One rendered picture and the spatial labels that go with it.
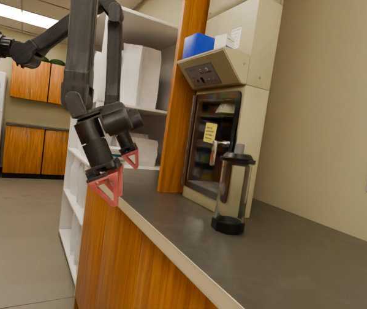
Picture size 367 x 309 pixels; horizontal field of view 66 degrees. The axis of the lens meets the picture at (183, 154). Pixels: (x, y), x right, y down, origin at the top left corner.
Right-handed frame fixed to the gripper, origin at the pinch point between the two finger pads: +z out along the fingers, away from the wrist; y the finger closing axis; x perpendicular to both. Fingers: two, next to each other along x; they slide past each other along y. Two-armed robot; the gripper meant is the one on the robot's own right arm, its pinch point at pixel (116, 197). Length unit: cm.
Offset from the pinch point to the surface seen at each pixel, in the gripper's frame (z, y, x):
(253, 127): -1, 28, -48
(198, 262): 18.3, -9.2, -13.1
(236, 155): 2.9, 11.5, -34.4
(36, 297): 66, 122, 96
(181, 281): 25.5, -1.2, -7.4
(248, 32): -32, 29, -57
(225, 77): -21, 30, -45
